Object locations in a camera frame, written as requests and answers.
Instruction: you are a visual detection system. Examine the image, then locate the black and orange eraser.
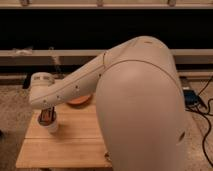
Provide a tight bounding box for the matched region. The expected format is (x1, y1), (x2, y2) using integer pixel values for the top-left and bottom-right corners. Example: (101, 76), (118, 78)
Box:
(38, 108), (54, 126)

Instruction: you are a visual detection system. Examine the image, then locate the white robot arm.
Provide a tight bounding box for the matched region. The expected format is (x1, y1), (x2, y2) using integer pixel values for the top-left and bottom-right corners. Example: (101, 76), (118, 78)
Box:
(29, 36), (186, 171)

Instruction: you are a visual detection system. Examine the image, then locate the orange bowl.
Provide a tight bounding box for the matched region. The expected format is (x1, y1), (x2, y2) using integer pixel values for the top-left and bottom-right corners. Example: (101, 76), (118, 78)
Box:
(68, 94), (92, 106)

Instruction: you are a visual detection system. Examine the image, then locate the wooden table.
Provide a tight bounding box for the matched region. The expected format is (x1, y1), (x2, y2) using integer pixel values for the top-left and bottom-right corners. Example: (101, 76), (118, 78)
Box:
(16, 98), (111, 169)

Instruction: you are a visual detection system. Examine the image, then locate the blue power adapter box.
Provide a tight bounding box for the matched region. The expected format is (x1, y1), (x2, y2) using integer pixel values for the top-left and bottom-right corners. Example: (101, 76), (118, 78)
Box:
(183, 89), (199, 106)

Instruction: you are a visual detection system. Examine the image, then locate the black cable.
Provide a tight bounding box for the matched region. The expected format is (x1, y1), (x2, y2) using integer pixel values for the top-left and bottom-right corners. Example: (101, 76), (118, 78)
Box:
(185, 75), (213, 168)

